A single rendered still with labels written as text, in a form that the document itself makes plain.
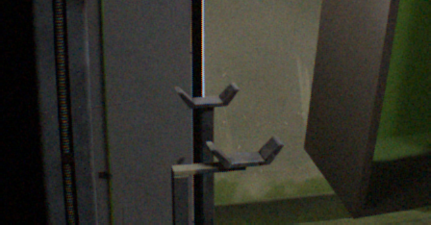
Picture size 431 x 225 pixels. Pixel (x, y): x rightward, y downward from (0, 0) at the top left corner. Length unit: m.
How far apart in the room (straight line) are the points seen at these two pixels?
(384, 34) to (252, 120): 1.19
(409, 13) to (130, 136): 1.17
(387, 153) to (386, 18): 0.66
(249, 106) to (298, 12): 0.42
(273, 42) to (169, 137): 1.75
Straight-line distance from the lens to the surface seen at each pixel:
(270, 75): 3.19
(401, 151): 2.60
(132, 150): 1.52
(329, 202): 3.15
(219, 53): 3.17
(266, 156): 0.93
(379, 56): 2.05
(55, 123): 0.96
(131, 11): 1.45
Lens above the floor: 1.45
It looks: 18 degrees down
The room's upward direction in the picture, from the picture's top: straight up
